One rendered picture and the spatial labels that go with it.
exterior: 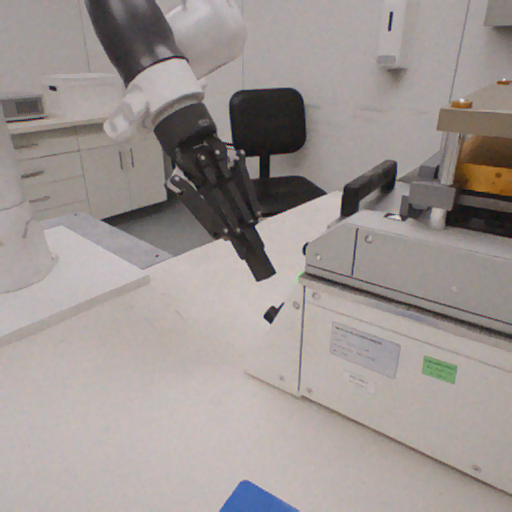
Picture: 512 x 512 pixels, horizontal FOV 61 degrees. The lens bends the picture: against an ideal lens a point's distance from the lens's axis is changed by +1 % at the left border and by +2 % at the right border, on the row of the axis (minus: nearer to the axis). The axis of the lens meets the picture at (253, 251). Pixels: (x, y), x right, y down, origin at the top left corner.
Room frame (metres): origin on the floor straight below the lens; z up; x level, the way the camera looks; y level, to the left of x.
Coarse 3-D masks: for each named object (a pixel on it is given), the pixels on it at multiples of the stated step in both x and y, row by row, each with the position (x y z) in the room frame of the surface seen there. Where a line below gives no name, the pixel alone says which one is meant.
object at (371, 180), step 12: (372, 168) 0.57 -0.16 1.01; (384, 168) 0.57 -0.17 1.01; (396, 168) 0.60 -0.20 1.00; (360, 180) 0.51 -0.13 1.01; (372, 180) 0.52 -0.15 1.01; (384, 180) 0.56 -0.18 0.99; (348, 192) 0.49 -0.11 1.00; (360, 192) 0.49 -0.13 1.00; (348, 204) 0.49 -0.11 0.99; (348, 216) 0.49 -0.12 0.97
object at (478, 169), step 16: (464, 144) 0.48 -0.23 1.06; (480, 144) 0.48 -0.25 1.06; (496, 144) 0.48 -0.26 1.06; (464, 160) 0.41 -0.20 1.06; (480, 160) 0.41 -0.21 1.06; (496, 160) 0.41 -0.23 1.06; (464, 176) 0.40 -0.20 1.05; (480, 176) 0.39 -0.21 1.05; (496, 176) 0.38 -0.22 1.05; (464, 192) 0.40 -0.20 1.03; (480, 192) 0.39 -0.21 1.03; (496, 192) 0.38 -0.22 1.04; (496, 208) 0.38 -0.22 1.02
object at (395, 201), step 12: (372, 192) 0.58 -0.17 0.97; (384, 192) 0.58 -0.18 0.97; (396, 192) 0.58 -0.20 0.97; (408, 192) 0.46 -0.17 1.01; (360, 204) 0.54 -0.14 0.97; (372, 204) 0.54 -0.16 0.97; (384, 204) 0.54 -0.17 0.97; (396, 204) 0.54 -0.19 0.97; (408, 204) 0.45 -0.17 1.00; (420, 216) 0.49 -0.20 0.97
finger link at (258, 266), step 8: (248, 232) 0.51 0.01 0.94; (248, 240) 0.51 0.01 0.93; (256, 248) 0.50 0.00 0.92; (256, 256) 0.50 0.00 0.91; (248, 264) 0.51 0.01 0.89; (256, 264) 0.50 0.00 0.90; (264, 264) 0.49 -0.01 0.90; (256, 272) 0.50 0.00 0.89; (264, 272) 0.49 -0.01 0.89; (256, 280) 0.50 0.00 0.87
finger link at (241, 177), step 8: (240, 152) 0.59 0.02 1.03; (240, 160) 0.58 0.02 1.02; (232, 168) 0.58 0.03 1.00; (240, 168) 0.57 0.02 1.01; (240, 176) 0.57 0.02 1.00; (248, 176) 0.57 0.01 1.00; (240, 184) 0.57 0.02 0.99; (248, 184) 0.56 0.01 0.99; (240, 192) 0.57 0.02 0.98; (248, 192) 0.55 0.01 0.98; (248, 200) 0.55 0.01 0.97; (256, 200) 0.55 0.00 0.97; (248, 208) 0.56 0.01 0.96; (256, 208) 0.55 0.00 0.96; (256, 216) 0.54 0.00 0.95
